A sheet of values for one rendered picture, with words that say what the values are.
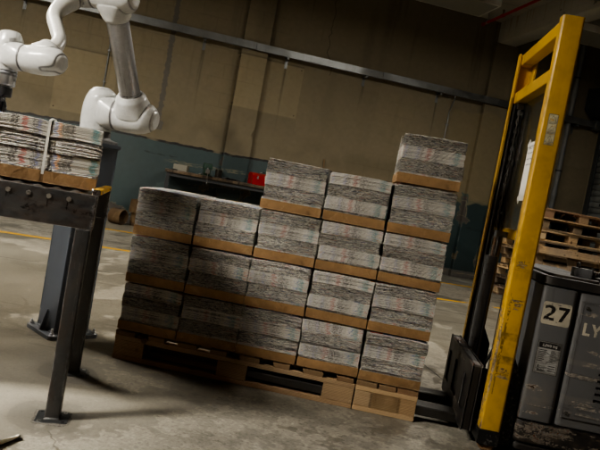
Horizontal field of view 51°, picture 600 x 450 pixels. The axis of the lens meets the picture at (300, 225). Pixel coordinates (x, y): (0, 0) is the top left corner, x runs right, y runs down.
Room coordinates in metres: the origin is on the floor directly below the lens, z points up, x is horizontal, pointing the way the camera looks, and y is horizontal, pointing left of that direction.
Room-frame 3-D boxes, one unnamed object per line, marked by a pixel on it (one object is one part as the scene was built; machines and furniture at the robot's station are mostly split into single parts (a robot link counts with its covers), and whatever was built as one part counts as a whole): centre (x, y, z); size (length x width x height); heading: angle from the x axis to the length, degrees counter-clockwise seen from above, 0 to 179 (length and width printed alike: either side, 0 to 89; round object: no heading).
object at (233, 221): (3.10, 0.18, 0.42); 1.17 x 0.39 x 0.83; 85
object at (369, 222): (3.06, -0.25, 0.86); 0.38 x 0.29 x 0.04; 174
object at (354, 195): (3.06, -0.25, 0.95); 0.38 x 0.29 x 0.23; 174
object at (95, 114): (3.22, 1.10, 1.17); 0.18 x 0.16 x 0.22; 80
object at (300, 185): (3.09, 0.05, 0.95); 0.38 x 0.29 x 0.23; 177
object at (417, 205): (3.04, -0.55, 0.65); 0.39 x 0.30 x 1.29; 175
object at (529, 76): (3.33, -1.01, 0.97); 0.09 x 0.09 x 1.75; 85
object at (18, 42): (2.44, 1.21, 1.27); 0.13 x 0.11 x 0.16; 80
